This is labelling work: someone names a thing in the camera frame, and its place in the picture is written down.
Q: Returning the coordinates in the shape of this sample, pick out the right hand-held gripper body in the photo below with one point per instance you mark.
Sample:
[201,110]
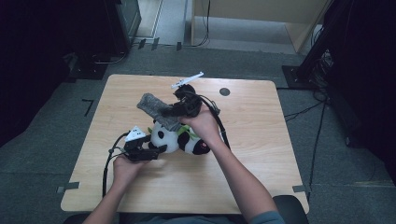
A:
[190,104]

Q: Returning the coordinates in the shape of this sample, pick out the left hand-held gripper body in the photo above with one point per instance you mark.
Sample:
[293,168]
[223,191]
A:
[134,149]

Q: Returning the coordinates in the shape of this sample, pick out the grey fuzzy cloth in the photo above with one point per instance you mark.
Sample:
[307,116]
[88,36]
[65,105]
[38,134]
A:
[152,107]

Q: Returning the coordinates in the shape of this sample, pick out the panda plush toy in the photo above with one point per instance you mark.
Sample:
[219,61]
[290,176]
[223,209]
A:
[168,140]

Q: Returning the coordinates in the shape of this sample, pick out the person's left hand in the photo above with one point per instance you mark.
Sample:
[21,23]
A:
[126,172]

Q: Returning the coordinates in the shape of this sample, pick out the person's right hand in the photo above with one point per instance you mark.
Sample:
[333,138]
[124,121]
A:
[205,127]

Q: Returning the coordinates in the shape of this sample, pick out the dark round table grommet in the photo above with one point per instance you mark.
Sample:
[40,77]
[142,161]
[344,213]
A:
[224,91]

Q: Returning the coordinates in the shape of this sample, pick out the grey floor tape strip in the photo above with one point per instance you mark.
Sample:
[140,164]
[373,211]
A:
[301,188]
[67,186]
[142,43]
[178,46]
[155,43]

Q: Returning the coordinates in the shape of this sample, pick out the black floor tape corner mark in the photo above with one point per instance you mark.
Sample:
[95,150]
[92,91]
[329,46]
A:
[89,105]

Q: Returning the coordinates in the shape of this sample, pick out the person's grey-blue clothing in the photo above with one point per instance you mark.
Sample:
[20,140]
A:
[186,220]

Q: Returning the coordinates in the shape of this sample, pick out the black flat stand base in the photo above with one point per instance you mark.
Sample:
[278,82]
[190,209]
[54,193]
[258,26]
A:
[87,71]

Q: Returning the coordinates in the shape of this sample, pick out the black equipment cabinet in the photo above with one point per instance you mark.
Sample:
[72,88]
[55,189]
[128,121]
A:
[124,25]

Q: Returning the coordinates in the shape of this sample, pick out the black metal stand with pole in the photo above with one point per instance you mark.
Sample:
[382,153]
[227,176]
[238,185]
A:
[295,77]

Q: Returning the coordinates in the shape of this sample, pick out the light wooden cabinet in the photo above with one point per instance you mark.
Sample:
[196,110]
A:
[249,6]

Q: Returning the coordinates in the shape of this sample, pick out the dark curtain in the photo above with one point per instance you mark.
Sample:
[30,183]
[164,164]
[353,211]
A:
[367,77]
[37,62]

